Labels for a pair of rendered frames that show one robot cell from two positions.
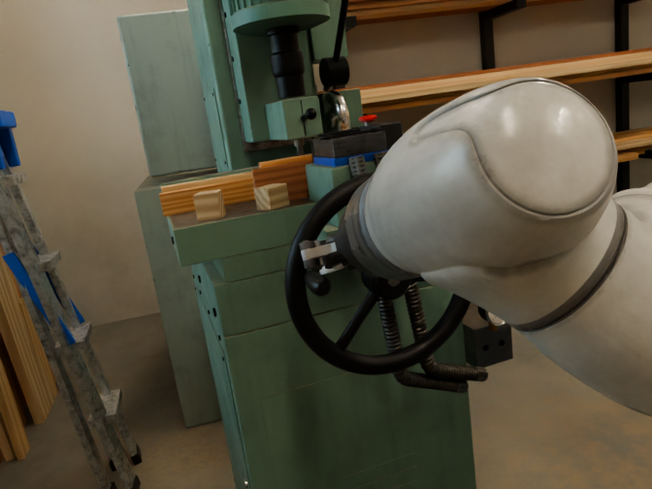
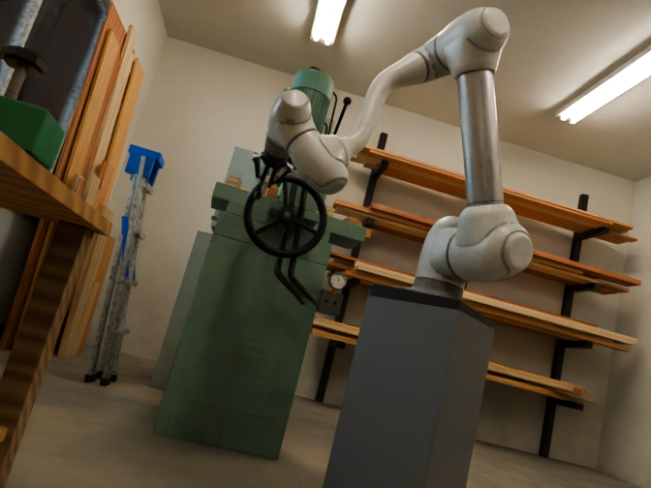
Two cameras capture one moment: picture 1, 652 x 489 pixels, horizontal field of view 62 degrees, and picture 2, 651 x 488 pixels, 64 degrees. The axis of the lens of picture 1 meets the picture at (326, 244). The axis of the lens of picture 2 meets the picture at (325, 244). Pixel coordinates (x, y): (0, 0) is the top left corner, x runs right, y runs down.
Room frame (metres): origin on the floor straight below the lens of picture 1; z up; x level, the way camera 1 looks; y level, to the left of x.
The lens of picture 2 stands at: (-0.96, -0.41, 0.41)
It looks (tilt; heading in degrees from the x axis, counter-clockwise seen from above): 11 degrees up; 6
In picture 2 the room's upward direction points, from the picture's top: 14 degrees clockwise
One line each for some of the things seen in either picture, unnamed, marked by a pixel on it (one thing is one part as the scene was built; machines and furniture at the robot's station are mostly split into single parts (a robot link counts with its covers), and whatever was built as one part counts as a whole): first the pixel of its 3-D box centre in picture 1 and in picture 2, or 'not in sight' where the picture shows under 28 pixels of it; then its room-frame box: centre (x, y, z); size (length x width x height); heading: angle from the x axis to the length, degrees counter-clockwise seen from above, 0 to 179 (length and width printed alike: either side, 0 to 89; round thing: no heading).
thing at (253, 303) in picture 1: (299, 249); (264, 248); (1.17, 0.06, 0.76); 0.57 x 0.45 x 0.09; 17
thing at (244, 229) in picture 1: (345, 208); (290, 215); (0.96, -0.04, 0.87); 0.61 x 0.30 x 0.06; 107
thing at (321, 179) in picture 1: (361, 186); (296, 199); (0.88, -0.07, 0.91); 0.15 x 0.14 x 0.09; 107
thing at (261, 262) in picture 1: (321, 235); (275, 227); (0.99, 0.01, 0.82); 0.40 x 0.21 x 0.04; 107
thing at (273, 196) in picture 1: (272, 196); not in sight; (0.89, 0.08, 0.92); 0.04 x 0.03 x 0.04; 138
